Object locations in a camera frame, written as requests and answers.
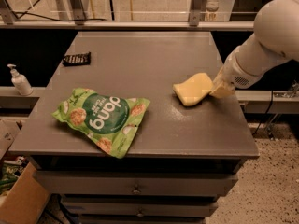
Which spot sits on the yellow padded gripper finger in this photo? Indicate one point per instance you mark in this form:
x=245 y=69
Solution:
x=221 y=86

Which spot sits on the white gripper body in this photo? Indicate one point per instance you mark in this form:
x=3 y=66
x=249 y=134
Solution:
x=234 y=70

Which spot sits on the yellow sponge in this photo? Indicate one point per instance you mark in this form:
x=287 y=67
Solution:
x=194 y=89

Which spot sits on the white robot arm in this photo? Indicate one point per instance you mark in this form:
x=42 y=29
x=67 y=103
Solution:
x=275 y=41

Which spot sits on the green rice chip bag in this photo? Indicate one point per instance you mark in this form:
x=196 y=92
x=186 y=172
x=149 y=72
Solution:
x=110 y=122

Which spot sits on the grey drawer cabinet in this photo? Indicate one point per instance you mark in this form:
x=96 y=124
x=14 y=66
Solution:
x=210 y=138

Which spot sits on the black snack bar wrapper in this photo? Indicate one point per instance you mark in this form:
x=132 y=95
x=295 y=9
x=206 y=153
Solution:
x=77 y=59

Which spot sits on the top drawer front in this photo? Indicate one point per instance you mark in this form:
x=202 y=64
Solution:
x=129 y=184

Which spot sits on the drawer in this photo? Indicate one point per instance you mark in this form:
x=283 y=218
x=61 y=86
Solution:
x=129 y=184
x=140 y=207

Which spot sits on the white pump bottle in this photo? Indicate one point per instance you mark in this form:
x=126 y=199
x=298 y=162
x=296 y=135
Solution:
x=20 y=81

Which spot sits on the green packages in box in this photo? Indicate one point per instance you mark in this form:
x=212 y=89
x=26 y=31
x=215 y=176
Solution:
x=10 y=173

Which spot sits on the cardboard box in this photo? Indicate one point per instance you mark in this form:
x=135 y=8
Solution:
x=24 y=203

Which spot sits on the grey metal rail frame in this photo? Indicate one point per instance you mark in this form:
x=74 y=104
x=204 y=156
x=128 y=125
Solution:
x=211 y=15

